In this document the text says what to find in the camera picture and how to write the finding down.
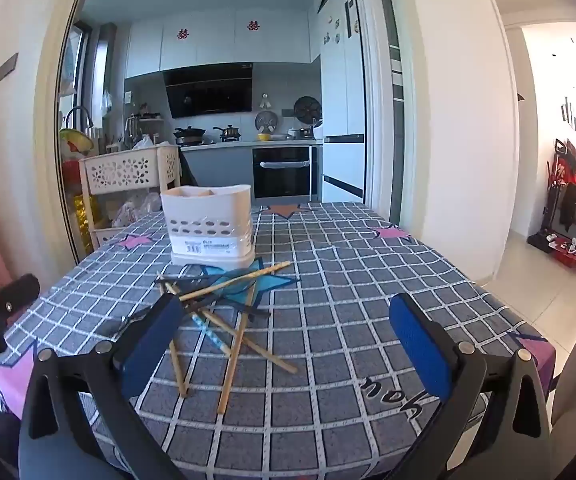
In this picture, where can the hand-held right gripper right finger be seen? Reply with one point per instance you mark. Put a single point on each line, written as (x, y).
(420, 345)

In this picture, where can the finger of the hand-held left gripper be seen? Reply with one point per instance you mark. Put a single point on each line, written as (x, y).
(18, 292)

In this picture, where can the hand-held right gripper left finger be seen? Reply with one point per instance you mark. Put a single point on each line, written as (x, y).
(150, 345)

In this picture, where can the plain wooden chopstick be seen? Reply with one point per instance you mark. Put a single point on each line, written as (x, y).
(234, 360)
(268, 353)
(179, 370)

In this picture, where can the flower patterned wooden chopstick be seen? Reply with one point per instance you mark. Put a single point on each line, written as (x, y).
(248, 277)

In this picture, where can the white plastic utensil holder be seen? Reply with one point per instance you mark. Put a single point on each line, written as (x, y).
(208, 220)

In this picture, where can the grey checked star tablecloth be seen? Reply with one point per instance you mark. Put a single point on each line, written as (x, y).
(343, 310)

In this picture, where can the gold foil item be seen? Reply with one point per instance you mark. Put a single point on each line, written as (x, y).
(85, 220)

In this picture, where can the clear bags on trolley shelf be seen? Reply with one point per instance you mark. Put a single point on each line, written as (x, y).
(135, 210)

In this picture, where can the basin of colourful dishes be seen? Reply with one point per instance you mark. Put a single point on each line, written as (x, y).
(75, 141)

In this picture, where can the cream perforated storage trolley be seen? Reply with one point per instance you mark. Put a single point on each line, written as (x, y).
(128, 172)

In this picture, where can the dark cloth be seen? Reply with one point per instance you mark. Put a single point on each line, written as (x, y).
(187, 167)

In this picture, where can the curved kitchen faucet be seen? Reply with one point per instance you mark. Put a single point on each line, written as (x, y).
(80, 112)

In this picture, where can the white plastic bag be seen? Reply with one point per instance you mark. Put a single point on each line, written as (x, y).
(145, 142)

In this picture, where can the black built-in oven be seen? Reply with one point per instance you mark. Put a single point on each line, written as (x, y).
(280, 172)

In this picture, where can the black wok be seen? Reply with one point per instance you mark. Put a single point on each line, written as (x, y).
(190, 132)

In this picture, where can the countertop spice rack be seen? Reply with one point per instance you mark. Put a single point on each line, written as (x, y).
(150, 120)

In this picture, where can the red hanging clothes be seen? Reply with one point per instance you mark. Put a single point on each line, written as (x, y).
(570, 180)

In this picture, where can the steel pot with lid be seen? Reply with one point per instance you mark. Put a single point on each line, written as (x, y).
(229, 132)

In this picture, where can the yellow bowl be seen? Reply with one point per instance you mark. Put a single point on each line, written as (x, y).
(265, 137)

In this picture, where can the small cooking pot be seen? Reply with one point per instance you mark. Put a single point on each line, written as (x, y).
(306, 133)

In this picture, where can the white refrigerator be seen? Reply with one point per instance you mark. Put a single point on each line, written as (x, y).
(343, 110)

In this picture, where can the grey round hanging pan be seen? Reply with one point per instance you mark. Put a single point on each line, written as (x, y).
(266, 122)

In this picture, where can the black range hood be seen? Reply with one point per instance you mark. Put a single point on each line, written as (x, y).
(208, 90)

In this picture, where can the black round hanging pan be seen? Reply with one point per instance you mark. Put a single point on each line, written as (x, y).
(308, 109)

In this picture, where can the white hanging kitchen tool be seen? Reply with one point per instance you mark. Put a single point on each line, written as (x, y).
(266, 101)

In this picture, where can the red paper decoration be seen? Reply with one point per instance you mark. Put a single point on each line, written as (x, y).
(253, 25)
(183, 33)

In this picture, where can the white upper kitchen cabinets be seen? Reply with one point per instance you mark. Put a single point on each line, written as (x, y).
(218, 45)

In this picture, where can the group of fridge magnets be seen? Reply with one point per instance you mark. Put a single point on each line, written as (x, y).
(337, 30)

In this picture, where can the dark wall panel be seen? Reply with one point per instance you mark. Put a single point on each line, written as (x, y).
(8, 67)

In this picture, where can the dark wall decoration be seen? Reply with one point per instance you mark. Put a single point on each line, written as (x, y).
(569, 115)

